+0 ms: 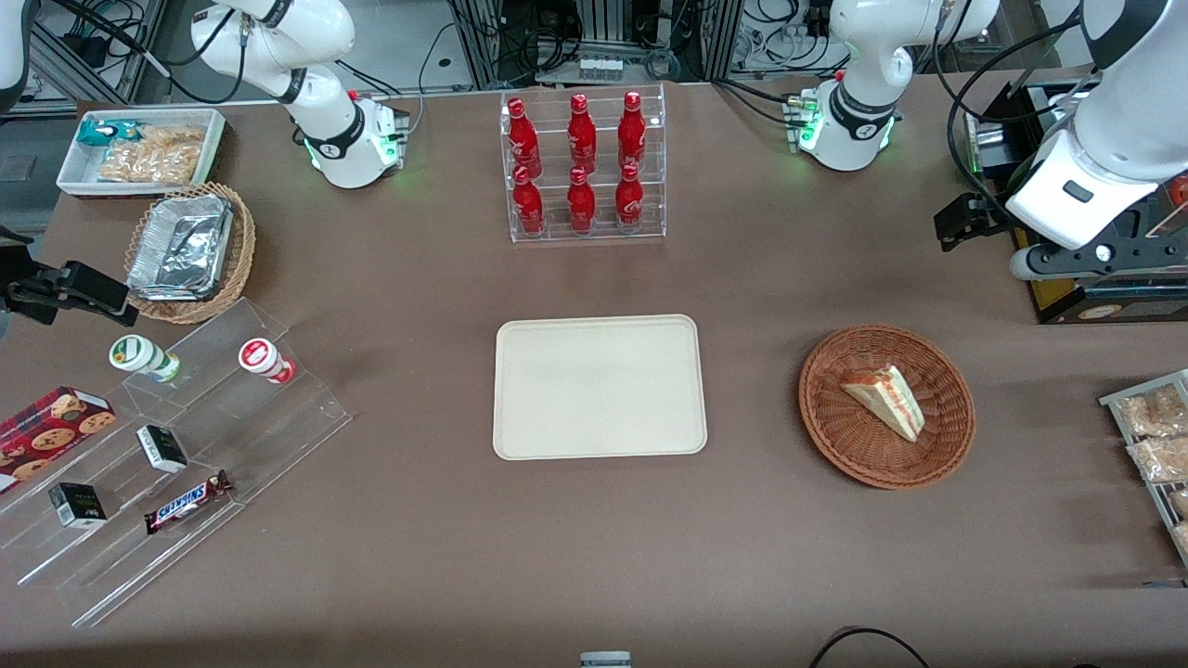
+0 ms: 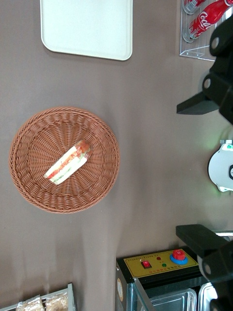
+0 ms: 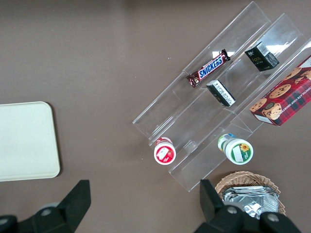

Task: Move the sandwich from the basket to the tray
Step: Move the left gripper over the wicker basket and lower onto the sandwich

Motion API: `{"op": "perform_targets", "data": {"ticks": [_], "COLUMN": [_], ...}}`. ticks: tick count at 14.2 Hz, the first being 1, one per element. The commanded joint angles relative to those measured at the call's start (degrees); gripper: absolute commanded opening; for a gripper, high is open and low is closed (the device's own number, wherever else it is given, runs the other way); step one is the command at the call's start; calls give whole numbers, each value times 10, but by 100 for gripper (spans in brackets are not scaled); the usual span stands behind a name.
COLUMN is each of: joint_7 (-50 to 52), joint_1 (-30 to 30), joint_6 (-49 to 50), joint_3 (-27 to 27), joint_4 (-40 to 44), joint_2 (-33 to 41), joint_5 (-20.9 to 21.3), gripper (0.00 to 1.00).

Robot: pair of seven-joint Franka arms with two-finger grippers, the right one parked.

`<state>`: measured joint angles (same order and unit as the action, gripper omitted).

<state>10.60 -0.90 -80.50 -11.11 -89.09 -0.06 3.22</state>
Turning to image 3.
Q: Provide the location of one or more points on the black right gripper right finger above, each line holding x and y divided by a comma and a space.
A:
213, 206

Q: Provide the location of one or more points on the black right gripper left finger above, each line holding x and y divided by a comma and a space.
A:
73, 202

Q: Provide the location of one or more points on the woven wicker basket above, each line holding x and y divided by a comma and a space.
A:
245, 179

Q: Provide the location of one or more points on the cream plastic tray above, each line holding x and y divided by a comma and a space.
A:
26, 140

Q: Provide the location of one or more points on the silver foil packet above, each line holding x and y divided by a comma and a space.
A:
252, 200

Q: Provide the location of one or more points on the green sunflower yogurt cup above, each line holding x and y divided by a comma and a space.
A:
236, 149

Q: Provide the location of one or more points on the red strawberry yogurt cup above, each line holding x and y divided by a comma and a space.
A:
164, 153

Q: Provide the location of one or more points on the clear acrylic tiered shelf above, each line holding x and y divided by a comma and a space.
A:
213, 102

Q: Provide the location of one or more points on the black box with white label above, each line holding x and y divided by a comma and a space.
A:
221, 93

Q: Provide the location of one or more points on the red tartan cookie box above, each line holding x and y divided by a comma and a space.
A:
284, 95

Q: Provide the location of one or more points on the Snickers chocolate bar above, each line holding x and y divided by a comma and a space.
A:
209, 68

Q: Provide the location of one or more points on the black box with gold print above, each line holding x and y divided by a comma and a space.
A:
261, 57

